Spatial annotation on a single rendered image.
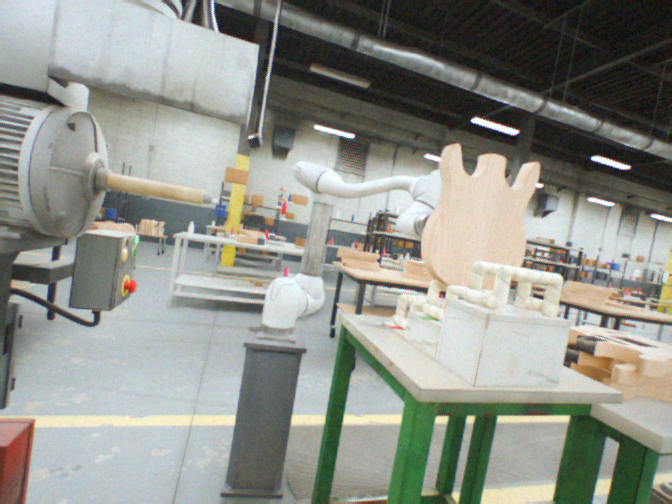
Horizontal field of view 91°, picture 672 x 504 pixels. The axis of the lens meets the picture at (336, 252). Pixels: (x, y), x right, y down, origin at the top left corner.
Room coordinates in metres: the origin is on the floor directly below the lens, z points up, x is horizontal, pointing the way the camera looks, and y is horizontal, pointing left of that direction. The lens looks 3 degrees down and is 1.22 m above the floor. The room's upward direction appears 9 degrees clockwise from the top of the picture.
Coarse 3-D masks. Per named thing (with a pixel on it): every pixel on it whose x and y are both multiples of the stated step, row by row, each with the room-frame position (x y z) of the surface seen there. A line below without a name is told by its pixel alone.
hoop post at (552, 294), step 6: (546, 288) 0.83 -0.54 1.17; (552, 288) 0.81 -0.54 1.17; (558, 288) 0.81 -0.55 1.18; (546, 294) 0.82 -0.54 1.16; (552, 294) 0.81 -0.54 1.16; (558, 294) 0.81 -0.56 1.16; (546, 300) 0.82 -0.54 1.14; (552, 300) 0.81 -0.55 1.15; (558, 300) 0.81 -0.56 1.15; (546, 306) 0.82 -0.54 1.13; (552, 306) 0.81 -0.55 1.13; (546, 312) 0.82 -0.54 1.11; (552, 312) 0.81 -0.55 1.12
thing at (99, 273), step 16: (80, 240) 0.83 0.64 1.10; (96, 240) 0.84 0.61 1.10; (112, 240) 0.85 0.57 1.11; (80, 256) 0.83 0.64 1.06; (96, 256) 0.84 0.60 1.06; (112, 256) 0.85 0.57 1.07; (128, 256) 0.93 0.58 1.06; (80, 272) 0.83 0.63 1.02; (96, 272) 0.84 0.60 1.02; (112, 272) 0.85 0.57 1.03; (128, 272) 0.95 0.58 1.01; (16, 288) 0.77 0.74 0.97; (80, 288) 0.83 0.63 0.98; (96, 288) 0.84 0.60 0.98; (112, 288) 0.85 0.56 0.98; (48, 304) 0.81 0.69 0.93; (80, 304) 0.83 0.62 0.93; (96, 304) 0.84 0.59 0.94; (112, 304) 0.86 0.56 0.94; (80, 320) 0.86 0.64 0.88; (96, 320) 0.88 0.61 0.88
